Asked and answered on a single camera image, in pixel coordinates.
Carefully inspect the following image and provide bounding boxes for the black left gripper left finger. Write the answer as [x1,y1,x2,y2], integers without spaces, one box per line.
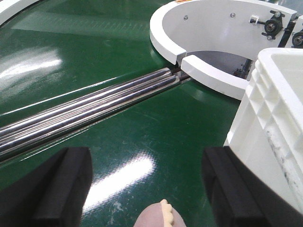
[0,147,92,227]

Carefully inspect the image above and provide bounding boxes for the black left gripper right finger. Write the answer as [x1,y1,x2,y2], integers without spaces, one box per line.
[201,146,303,227]

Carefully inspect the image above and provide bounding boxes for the white plastic Totelife tote box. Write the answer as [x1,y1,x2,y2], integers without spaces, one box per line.
[225,48,303,211]

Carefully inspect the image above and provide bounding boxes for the purple round plush toy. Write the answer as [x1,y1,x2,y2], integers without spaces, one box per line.
[134,199,186,227]

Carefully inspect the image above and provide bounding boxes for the steel conveyor rollers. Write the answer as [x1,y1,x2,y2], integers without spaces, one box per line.
[0,68,189,160]

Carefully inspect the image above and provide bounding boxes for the black bearing mount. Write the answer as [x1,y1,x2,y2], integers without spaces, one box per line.
[292,31,303,49]
[257,10,285,40]

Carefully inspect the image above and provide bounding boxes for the white inner conveyor ring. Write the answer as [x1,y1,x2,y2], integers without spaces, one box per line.
[149,0,303,100]

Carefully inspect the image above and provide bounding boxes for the white round conveyor frame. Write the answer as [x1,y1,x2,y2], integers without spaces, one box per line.
[0,0,38,25]

